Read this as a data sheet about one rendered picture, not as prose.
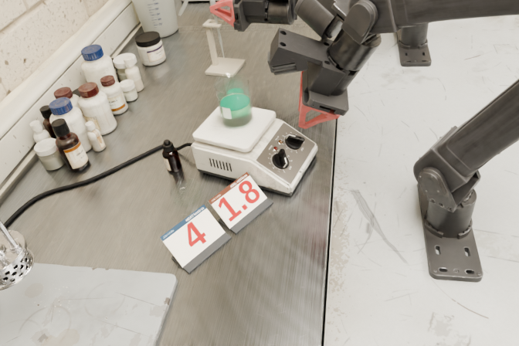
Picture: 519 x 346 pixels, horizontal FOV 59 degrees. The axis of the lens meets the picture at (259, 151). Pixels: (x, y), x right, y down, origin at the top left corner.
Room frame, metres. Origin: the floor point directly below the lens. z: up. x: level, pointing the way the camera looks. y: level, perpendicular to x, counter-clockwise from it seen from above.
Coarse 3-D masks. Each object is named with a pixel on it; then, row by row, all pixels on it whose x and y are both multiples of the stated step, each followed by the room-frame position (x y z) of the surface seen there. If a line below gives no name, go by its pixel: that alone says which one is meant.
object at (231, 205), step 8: (248, 176) 0.59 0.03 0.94; (240, 184) 0.58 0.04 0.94; (248, 184) 0.58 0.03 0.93; (232, 192) 0.56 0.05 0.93; (240, 192) 0.57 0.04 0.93; (248, 192) 0.57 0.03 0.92; (256, 192) 0.57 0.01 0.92; (224, 200) 0.55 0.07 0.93; (232, 200) 0.55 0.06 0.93; (240, 200) 0.55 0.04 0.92; (248, 200) 0.56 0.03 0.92; (256, 200) 0.56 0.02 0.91; (216, 208) 0.54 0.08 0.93; (224, 208) 0.54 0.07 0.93; (232, 208) 0.54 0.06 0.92; (240, 208) 0.54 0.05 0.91; (248, 208) 0.55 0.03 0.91; (224, 216) 0.53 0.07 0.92; (232, 216) 0.53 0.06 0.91
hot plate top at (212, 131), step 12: (216, 108) 0.75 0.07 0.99; (216, 120) 0.70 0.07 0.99; (264, 120) 0.68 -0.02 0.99; (204, 132) 0.67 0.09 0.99; (216, 132) 0.67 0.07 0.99; (228, 132) 0.66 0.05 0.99; (240, 132) 0.66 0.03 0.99; (252, 132) 0.65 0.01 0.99; (216, 144) 0.64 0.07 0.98; (228, 144) 0.63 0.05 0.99; (240, 144) 0.62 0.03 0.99; (252, 144) 0.62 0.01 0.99
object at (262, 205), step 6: (252, 180) 0.59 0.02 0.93; (264, 198) 0.57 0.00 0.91; (210, 204) 0.54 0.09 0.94; (258, 204) 0.56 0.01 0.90; (264, 204) 0.55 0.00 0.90; (270, 204) 0.55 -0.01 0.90; (216, 210) 0.53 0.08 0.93; (246, 210) 0.54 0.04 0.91; (252, 210) 0.54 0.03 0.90; (258, 210) 0.54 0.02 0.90; (264, 210) 0.54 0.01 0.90; (240, 216) 0.53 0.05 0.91; (246, 216) 0.53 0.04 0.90; (252, 216) 0.53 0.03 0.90; (222, 222) 0.53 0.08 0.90; (234, 222) 0.52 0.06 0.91; (240, 222) 0.52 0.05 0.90; (246, 222) 0.52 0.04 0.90; (228, 228) 0.51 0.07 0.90; (234, 228) 0.51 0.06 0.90; (240, 228) 0.51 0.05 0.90
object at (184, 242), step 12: (204, 216) 0.52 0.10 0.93; (180, 228) 0.50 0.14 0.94; (192, 228) 0.50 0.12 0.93; (204, 228) 0.50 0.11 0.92; (216, 228) 0.51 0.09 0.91; (168, 240) 0.48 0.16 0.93; (180, 240) 0.48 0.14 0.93; (192, 240) 0.48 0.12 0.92; (204, 240) 0.49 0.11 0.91; (180, 252) 0.46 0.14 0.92; (192, 252) 0.47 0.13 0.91
